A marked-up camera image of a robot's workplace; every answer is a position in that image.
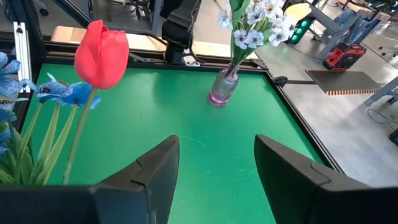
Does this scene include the blue artificial flower bunch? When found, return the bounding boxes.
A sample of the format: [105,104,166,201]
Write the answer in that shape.
[29,73,102,186]
[0,51,40,186]

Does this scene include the grey steel table frame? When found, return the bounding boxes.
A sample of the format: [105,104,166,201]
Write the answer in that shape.
[306,2,385,60]

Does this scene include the white metal bracket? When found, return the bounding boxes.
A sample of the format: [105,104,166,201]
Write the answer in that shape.
[183,55,201,68]

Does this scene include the red artificial tulip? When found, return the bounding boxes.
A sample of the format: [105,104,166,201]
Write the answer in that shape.
[62,19,130,185]

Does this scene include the dark floor plate striped edge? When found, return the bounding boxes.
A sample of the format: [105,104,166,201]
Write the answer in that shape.
[304,70,382,96]

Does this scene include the white artificial flower bunch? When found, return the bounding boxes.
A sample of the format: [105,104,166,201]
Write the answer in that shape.
[236,0,298,68]
[217,0,265,74]

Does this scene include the black diagonal strut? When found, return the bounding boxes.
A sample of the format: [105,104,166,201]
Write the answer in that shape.
[49,0,94,29]

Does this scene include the grey steel leg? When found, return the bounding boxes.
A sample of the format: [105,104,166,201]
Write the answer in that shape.
[363,76,398,106]

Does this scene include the red and black case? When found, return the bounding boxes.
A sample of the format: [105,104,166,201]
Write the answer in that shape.
[322,42,368,71]

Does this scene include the black upright post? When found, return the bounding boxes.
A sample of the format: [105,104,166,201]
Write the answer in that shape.
[6,0,47,72]

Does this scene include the silver aluminium bar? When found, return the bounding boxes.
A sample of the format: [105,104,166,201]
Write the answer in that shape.
[12,21,32,93]

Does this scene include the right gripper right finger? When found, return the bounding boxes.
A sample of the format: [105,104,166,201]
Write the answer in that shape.
[254,134,398,224]

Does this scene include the pink ribbed glass vase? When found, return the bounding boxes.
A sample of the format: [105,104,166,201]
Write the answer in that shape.
[207,63,240,108]

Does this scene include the black computer green lights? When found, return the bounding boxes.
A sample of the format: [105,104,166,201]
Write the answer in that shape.
[285,15,315,45]

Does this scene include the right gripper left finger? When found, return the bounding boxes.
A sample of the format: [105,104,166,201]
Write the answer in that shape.
[0,134,180,224]

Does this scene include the green table mat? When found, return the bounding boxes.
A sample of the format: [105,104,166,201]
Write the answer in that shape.
[21,63,326,224]

